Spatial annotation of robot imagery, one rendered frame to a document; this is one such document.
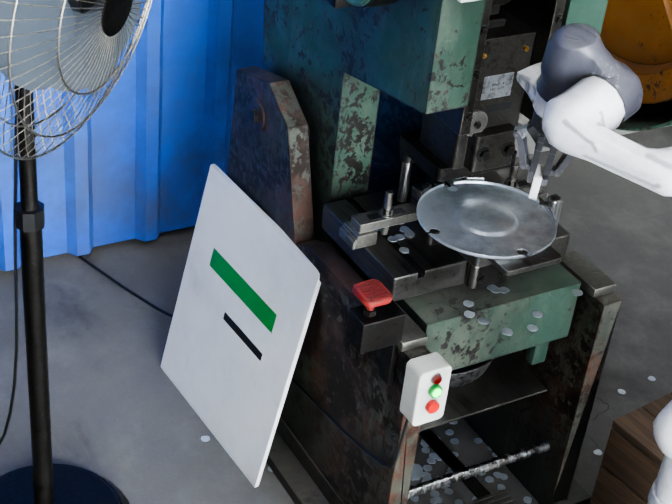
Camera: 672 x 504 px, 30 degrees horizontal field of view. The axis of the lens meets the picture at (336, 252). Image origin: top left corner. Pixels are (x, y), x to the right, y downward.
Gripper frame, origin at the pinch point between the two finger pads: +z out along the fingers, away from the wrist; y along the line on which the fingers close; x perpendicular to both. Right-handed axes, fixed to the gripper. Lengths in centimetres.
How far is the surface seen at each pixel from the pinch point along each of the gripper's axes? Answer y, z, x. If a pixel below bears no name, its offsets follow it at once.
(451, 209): -15.1, 23.6, 7.4
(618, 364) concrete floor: 36, 118, 42
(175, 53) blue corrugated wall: -103, 71, 75
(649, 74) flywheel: 17.2, 2.2, 36.4
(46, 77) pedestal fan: -79, -34, -31
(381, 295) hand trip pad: -22.9, 14.6, -23.4
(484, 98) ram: -13.5, -0.8, 16.9
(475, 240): -8.7, 19.9, -1.6
